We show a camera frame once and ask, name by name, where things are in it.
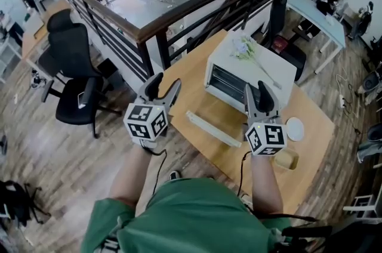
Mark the pale blue desk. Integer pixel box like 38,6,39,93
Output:
285,0,347,73

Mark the black office chair with headrest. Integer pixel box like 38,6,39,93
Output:
37,9,123,139

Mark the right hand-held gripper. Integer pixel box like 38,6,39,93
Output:
244,81,288,156

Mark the person's right forearm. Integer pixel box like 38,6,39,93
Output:
249,153,284,215

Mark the green shirt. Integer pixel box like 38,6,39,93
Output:
81,177,295,253

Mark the round white plate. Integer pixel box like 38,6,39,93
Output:
285,116,305,141

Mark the wooden table with white legs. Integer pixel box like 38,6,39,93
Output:
158,29,335,214

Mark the dark metal railing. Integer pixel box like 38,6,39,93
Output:
52,0,302,88

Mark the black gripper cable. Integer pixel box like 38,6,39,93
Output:
236,150,253,198
143,143,168,196

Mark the white oven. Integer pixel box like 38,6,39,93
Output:
204,30,298,115

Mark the artificial flower bunch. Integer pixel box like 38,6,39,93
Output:
229,32,283,90

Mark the white stool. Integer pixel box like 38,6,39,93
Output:
343,193,382,220

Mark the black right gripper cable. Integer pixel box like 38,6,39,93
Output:
236,150,253,198

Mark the person's left forearm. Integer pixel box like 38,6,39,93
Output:
107,143,153,208

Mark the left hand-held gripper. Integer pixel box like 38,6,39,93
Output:
122,72,182,148

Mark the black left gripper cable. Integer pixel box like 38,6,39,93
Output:
143,143,168,196

